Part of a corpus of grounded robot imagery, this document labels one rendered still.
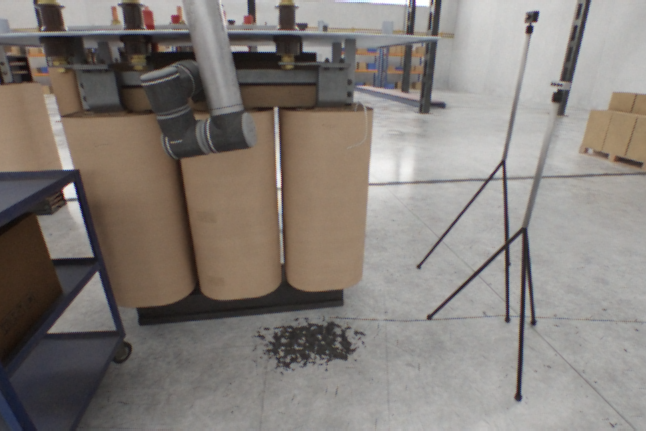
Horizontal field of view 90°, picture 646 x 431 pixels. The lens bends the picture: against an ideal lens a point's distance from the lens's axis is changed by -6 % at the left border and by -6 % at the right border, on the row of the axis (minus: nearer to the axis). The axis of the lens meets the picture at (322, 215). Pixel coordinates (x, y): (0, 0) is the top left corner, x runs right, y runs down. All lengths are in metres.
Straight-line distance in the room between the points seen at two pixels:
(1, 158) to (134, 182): 2.31
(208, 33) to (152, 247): 0.96
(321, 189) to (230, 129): 0.60
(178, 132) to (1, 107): 2.68
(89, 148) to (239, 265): 0.77
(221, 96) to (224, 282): 0.94
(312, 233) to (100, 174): 0.91
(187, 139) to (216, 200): 0.47
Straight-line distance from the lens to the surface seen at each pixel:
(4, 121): 3.69
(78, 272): 1.63
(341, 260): 1.69
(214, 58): 1.05
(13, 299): 1.33
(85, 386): 1.69
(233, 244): 1.60
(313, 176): 1.49
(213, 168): 1.47
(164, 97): 1.09
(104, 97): 1.56
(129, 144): 1.52
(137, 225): 1.63
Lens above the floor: 1.25
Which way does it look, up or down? 24 degrees down
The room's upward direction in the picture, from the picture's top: 1 degrees clockwise
